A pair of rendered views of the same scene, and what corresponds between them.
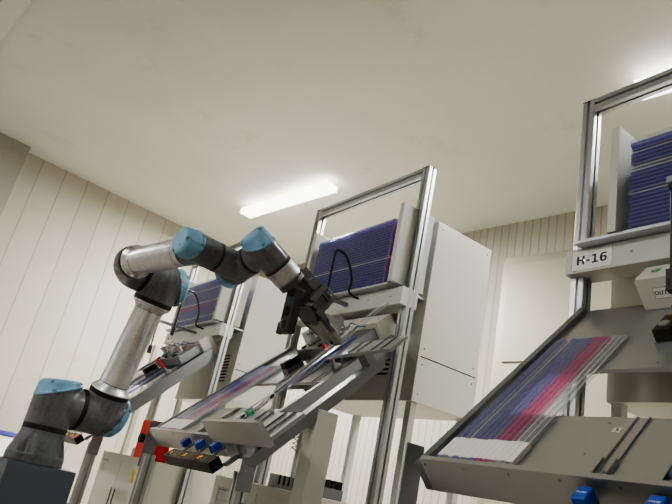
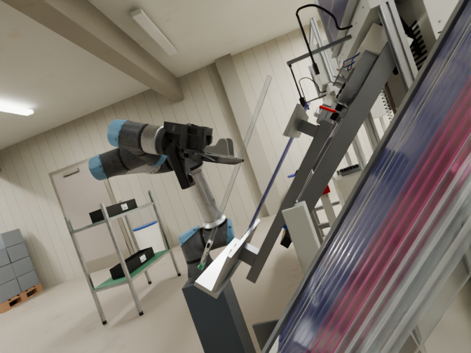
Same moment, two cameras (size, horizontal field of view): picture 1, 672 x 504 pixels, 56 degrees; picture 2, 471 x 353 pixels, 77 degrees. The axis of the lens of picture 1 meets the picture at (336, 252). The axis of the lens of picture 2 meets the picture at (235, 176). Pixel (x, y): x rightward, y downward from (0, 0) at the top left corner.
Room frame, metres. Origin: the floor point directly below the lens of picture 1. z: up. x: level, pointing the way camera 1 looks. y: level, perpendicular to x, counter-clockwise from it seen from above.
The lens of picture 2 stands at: (1.10, -0.56, 0.97)
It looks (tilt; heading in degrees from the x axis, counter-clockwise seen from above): 1 degrees down; 47
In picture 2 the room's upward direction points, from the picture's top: 19 degrees counter-clockwise
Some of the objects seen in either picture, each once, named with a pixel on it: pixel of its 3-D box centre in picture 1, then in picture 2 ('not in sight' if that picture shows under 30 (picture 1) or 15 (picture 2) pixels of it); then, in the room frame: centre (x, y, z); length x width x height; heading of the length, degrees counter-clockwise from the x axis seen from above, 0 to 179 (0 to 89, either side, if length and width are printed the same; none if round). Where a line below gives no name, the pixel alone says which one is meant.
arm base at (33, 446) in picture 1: (39, 444); (200, 265); (1.85, 0.68, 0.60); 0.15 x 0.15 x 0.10
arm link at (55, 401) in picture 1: (56, 401); (193, 241); (1.85, 0.67, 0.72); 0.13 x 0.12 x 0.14; 131
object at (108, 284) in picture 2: not in sight; (129, 249); (2.32, 2.72, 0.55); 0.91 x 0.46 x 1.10; 33
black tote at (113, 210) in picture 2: not in sight; (115, 209); (2.32, 2.72, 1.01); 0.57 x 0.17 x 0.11; 33
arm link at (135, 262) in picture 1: (156, 257); (138, 162); (1.62, 0.47, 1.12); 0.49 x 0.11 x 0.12; 41
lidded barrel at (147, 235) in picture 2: not in sight; (149, 239); (3.48, 4.73, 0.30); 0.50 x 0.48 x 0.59; 131
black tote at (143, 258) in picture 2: not in sight; (134, 262); (2.32, 2.72, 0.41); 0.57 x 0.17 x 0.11; 33
